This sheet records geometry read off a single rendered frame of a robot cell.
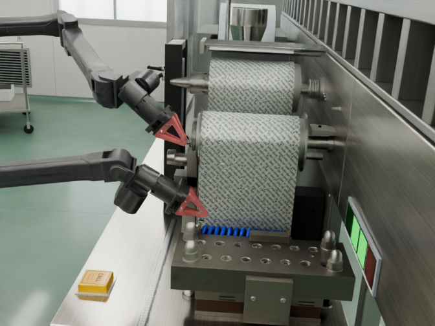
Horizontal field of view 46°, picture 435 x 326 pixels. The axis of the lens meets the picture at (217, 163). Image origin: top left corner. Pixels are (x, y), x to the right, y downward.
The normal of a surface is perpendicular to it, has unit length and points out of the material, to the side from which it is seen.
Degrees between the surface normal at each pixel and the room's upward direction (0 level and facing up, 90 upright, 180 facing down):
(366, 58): 90
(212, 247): 0
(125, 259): 0
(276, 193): 90
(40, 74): 90
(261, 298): 90
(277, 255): 0
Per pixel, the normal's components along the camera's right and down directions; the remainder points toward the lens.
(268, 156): -0.05, 0.33
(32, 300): 0.04, -0.94
